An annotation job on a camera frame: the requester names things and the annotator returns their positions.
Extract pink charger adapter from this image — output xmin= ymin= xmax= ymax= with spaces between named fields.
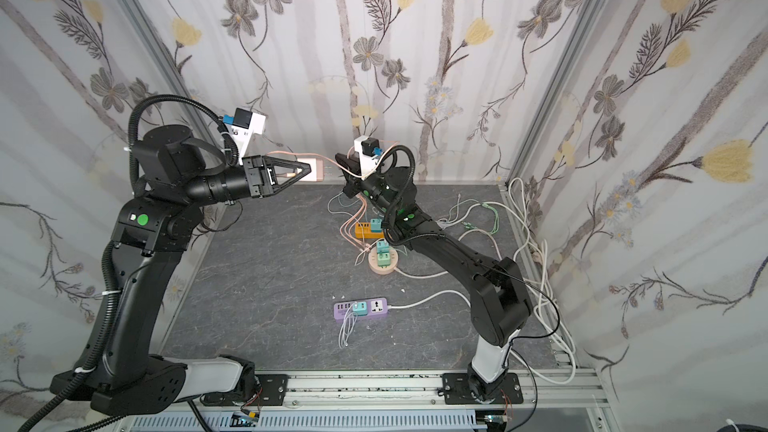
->
xmin=299 ymin=157 xmax=324 ymax=182

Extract teal charging cable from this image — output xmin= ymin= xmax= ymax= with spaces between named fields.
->
xmin=326 ymin=191 xmax=361 ymax=220

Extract pink multi-head charging cable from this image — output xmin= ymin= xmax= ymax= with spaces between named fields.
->
xmin=266 ymin=143 xmax=400 ymax=256

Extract teal charger adapter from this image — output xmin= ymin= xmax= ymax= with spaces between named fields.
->
xmin=370 ymin=218 xmax=383 ymax=233
xmin=376 ymin=240 xmax=390 ymax=253
xmin=351 ymin=301 xmax=368 ymax=317

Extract round pink power socket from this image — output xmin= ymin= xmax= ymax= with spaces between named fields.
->
xmin=367 ymin=248 xmax=399 ymax=275

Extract light green charger adapter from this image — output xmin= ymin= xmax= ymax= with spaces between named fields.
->
xmin=376 ymin=252 xmax=391 ymax=268

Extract light green charging cable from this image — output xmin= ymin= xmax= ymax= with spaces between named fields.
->
xmin=437 ymin=194 xmax=500 ymax=235

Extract purple power strip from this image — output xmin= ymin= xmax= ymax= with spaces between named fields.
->
xmin=333 ymin=298 xmax=389 ymax=322

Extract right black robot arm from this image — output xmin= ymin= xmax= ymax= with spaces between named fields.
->
xmin=334 ymin=145 xmax=534 ymax=402

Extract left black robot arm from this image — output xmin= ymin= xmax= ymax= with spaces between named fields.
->
xmin=23 ymin=94 xmax=312 ymax=430

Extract orange power strip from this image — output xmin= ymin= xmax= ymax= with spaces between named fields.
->
xmin=354 ymin=222 xmax=384 ymax=240

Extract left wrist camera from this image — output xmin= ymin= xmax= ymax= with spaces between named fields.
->
xmin=222 ymin=108 xmax=267 ymax=157

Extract white power strip cords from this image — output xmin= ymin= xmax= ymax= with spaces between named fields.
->
xmin=386 ymin=177 xmax=577 ymax=385

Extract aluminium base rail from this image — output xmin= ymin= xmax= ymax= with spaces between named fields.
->
xmin=113 ymin=368 xmax=613 ymax=432

